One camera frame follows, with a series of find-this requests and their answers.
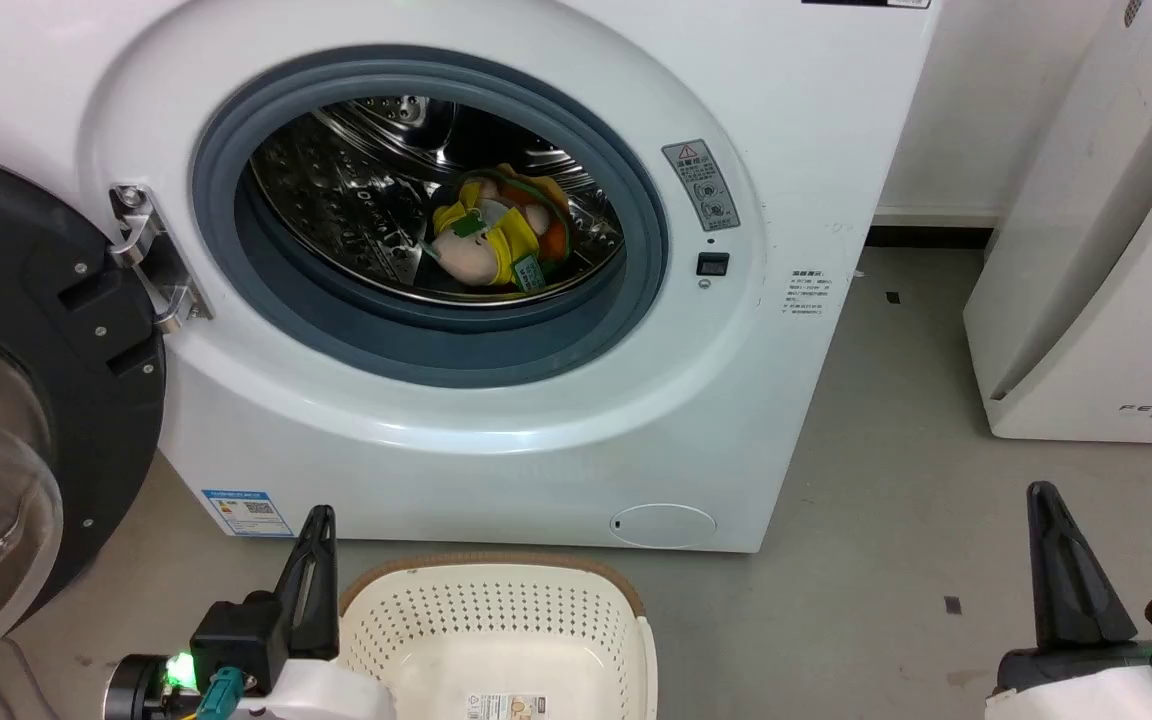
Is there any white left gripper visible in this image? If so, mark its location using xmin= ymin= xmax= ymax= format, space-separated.
xmin=236 ymin=505 xmax=399 ymax=720

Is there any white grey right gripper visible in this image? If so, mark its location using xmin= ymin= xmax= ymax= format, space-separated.
xmin=984 ymin=481 xmax=1152 ymax=720

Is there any yellow pink plush toy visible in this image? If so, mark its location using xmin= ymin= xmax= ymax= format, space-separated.
xmin=420 ymin=164 xmax=571 ymax=294

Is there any cream perforated laundry basket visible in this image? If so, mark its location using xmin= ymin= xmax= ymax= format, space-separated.
xmin=338 ymin=553 xmax=659 ymax=720

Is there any paper label inside basket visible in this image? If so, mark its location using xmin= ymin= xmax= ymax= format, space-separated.
xmin=464 ymin=693 xmax=547 ymax=720

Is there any white front-load washing machine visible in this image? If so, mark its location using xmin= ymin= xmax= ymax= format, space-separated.
xmin=0 ymin=0 xmax=943 ymax=554

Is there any blue energy label sticker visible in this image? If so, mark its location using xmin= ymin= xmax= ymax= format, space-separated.
xmin=201 ymin=489 xmax=295 ymax=539

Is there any grey rubber door gasket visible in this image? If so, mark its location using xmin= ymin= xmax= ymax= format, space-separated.
xmin=190 ymin=45 xmax=670 ymax=389

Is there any white air purifier appliance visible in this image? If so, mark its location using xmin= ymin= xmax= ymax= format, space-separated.
xmin=963 ymin=0 xmax=1152 ymax=445

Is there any round white filter cover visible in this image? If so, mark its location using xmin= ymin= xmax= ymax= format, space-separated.
xmin=609 ymin=503 xmax=718 ymax=549

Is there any black round washer door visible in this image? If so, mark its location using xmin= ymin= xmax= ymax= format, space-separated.
xmin=0 ymin=146 xmax=169 ymax=673

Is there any metal door hinge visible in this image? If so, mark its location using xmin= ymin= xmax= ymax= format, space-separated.
xmin=108 ymin=184 xmax=213 ymax=335

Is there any steel washer drum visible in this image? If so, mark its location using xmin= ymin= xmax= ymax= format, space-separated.
xmin=249 ymin=95 xmax=626 ymax=307

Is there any grey warning sticker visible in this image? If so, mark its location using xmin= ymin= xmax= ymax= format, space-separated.
xmin=662 ymin=139 xmax=741 ymax=233

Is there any teal plug cable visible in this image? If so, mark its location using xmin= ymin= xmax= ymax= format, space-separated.
xmin=192 ymin=666 xmax=243 ymax=720

